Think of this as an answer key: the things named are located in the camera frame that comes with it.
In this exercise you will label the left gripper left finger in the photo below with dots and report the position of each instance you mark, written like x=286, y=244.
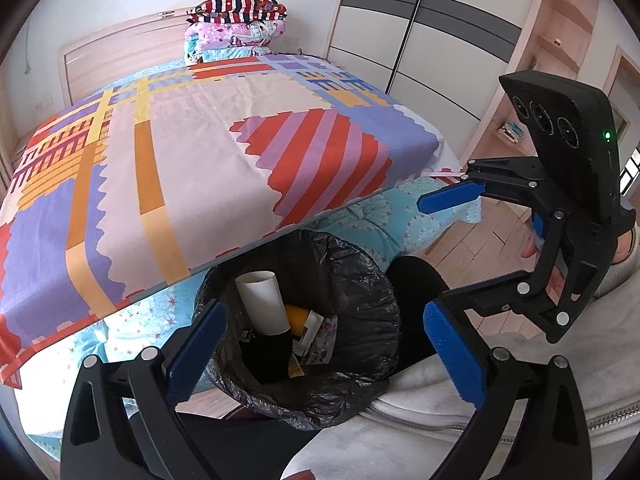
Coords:
x=122, y=421

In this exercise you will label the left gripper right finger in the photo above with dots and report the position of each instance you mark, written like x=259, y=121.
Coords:
x=552, y=440

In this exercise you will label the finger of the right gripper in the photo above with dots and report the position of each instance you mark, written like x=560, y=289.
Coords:
x=522, y=292
x=510, y=179

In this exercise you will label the yellow tape roll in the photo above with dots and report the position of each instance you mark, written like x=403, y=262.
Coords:
x=298, y=317

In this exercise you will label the black trash bag bin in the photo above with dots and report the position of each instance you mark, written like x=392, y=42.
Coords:
x=313, y=329

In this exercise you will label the white grey sliding wardrobe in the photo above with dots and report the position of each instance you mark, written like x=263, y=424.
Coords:
x=441, y=58

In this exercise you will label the white cardboard tube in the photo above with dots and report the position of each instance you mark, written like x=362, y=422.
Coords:
x=260, y=294

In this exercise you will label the colourful patterned bed mat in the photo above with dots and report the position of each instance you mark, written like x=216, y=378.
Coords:
x=142, y=185

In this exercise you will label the striped folded blanket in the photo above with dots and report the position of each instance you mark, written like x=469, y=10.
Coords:
x=237, y=12

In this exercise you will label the pink cartoon folded quilt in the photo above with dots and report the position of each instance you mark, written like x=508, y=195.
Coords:
x=211, y=42

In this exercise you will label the light wood headboard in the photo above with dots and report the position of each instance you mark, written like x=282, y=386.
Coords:
x=122, y=49

